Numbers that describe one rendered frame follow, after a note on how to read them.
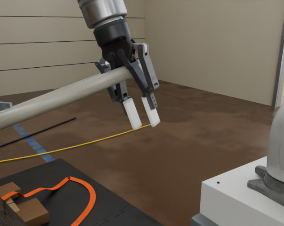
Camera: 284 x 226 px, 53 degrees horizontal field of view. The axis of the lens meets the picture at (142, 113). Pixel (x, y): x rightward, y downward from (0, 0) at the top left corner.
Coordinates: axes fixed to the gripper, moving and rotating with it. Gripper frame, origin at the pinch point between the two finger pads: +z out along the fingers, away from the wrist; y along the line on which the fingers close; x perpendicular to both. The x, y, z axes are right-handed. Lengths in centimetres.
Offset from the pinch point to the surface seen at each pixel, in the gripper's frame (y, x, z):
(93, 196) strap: 141, -92, 81
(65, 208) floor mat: 149, -70, 76
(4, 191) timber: 194, -56, 51
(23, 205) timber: 165, -50, 60
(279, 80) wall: 43, -457, 105
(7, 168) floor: 240, -90, 46
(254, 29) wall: 65, -490, 14
